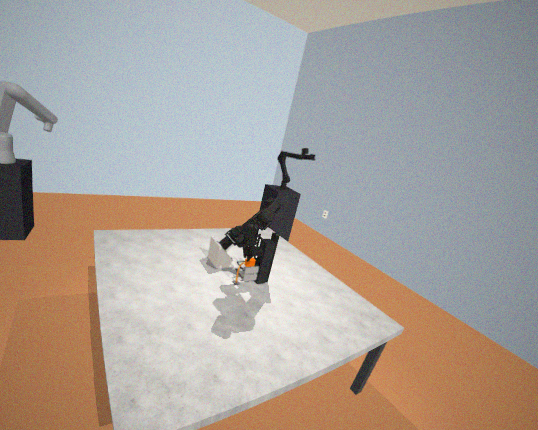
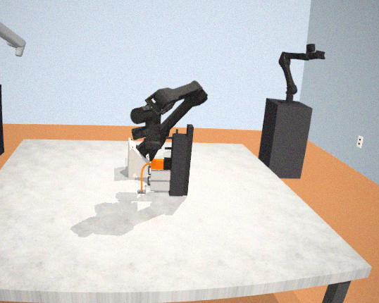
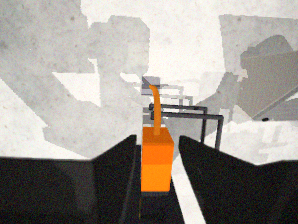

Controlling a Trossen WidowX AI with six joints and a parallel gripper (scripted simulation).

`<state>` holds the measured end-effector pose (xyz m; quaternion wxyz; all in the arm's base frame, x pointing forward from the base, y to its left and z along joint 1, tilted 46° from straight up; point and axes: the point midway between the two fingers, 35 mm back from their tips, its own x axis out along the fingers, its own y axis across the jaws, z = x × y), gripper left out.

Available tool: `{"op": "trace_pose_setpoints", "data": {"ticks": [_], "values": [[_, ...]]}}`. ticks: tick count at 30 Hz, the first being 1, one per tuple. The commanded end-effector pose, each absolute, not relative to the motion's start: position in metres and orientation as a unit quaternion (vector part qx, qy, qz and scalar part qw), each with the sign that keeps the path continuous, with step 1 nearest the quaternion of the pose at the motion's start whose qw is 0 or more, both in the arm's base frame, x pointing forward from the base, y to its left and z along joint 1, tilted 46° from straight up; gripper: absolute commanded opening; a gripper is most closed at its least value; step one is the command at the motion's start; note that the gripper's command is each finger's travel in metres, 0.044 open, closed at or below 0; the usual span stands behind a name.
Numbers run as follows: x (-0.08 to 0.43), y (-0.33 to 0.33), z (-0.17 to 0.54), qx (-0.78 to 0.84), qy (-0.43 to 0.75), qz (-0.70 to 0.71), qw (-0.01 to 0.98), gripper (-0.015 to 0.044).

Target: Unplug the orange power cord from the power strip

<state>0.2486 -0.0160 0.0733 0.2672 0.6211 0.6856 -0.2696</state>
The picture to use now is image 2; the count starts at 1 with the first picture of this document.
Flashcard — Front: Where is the orange plug with cord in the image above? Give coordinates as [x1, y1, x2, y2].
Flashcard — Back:
[141, 159, 172, 191]

